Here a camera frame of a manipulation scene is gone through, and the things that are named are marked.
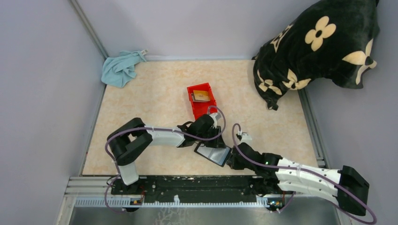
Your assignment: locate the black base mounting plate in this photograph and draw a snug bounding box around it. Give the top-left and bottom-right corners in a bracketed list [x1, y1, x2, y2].
[111, 175, 284, 203]

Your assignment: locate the black leather card holder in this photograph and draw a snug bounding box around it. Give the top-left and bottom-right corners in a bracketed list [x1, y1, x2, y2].
[194, 144, 231, 167]

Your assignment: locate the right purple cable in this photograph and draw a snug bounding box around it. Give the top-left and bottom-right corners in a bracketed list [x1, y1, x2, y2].
[231, 123, 377, 225]

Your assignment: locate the light blue cloth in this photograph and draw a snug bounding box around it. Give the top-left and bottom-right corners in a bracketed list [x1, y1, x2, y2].
[101, 49, 148, 88]

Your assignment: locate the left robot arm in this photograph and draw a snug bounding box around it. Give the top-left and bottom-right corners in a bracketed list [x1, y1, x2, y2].
[105, 113, 231, 194]

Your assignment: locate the stack of credit cards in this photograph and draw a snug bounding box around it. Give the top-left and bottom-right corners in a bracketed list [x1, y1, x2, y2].
[191, 93, 211, 102]

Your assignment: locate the red plastic bin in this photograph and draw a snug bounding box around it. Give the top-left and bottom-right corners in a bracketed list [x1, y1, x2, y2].
[187, 82, 217, 119]

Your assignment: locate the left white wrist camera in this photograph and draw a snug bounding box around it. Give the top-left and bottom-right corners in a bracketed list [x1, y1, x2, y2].
[209, 112, 222, 128]

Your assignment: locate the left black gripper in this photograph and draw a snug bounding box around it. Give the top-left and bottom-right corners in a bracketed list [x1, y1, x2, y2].
[196, 124, 226, 148]

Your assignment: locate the purple cable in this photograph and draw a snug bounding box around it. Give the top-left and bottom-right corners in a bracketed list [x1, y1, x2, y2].
[231, 123, 377, 225]
[104, 105, 227, 214]

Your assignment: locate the aluminium front rail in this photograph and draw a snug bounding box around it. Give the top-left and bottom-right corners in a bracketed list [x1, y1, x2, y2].
[64, 175, 347, 208]

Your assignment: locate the black floral blanket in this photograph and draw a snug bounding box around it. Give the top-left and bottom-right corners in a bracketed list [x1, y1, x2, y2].
[253, 0, 380, 101]

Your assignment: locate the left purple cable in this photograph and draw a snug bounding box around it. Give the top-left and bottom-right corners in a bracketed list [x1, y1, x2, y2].
[104, 105, 227, 214]

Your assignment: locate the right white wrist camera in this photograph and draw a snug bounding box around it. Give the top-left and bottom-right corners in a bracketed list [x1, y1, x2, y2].
[237, 132, 253, 145]

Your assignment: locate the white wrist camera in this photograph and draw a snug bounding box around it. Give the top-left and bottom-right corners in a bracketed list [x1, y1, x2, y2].
[209, 112, 222, 128]
[237, 132, 253, 145]

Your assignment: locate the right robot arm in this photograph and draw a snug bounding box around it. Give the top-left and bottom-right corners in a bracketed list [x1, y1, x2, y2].
[226, 143, 369, 216]

